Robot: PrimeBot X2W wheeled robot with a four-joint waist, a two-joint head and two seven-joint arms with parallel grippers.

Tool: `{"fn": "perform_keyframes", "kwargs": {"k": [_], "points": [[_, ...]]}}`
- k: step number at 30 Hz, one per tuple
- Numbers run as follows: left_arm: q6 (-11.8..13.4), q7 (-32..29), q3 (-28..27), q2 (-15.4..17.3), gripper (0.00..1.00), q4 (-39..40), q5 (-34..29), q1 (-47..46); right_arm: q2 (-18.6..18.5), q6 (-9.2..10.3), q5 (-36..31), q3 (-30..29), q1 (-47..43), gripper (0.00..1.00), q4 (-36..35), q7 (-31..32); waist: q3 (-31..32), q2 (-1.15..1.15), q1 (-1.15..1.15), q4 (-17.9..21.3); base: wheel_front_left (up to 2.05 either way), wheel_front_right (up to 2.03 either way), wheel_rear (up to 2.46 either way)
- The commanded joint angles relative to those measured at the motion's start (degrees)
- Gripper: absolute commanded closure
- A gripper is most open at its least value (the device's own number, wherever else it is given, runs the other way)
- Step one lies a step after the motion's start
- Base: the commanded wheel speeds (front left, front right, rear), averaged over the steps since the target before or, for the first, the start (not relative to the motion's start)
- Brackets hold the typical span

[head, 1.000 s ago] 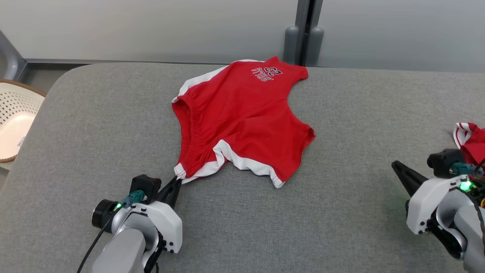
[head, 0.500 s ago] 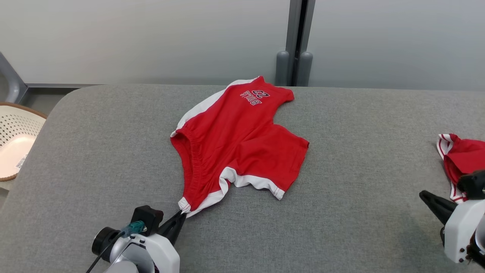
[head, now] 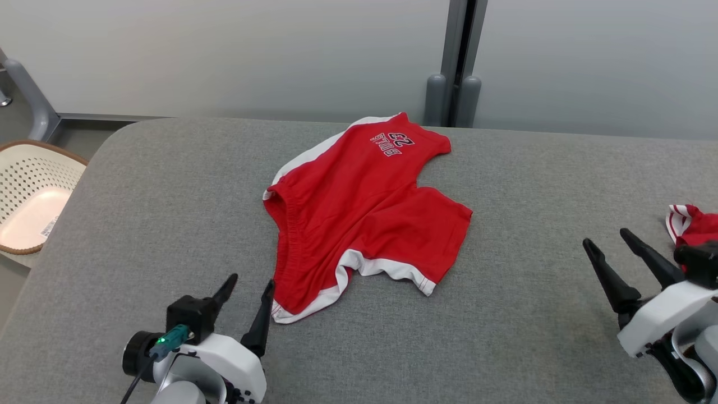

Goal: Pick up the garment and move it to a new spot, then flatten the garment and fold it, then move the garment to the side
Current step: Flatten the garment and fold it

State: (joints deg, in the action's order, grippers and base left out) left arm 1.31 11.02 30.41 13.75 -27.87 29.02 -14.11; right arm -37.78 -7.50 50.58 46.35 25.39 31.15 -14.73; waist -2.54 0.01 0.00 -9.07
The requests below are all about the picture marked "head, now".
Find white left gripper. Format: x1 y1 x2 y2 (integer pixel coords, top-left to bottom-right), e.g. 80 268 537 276
151 273 275 404

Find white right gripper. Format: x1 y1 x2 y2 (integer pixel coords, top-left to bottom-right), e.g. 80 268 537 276
582 228 718 358

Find red white basketball jersey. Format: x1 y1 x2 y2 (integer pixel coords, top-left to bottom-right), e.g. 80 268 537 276
666 204 718 249

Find red white-trimmed shorts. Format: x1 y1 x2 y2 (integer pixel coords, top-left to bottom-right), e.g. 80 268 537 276
263 112 473 324

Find grey cylindrical bumper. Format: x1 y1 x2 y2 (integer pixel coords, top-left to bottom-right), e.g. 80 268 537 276
425 74 448 127
457 76 482 129

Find cream perforated laundry basket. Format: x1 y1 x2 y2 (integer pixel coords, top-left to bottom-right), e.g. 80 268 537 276
0 140 89 256

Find teal cable connector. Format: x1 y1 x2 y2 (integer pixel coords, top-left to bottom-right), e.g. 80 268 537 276
148 324 192 361

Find thin black cable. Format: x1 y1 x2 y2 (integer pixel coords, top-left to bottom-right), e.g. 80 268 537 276
120 353 155 404

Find grey wall base rail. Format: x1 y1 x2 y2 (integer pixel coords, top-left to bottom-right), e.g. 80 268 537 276
56 112 170 123

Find grey partition post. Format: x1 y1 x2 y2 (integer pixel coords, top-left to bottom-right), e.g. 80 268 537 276
440 0 487 127

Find grey curved tube frame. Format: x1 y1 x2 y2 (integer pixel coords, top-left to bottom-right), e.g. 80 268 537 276
0 48 61 141

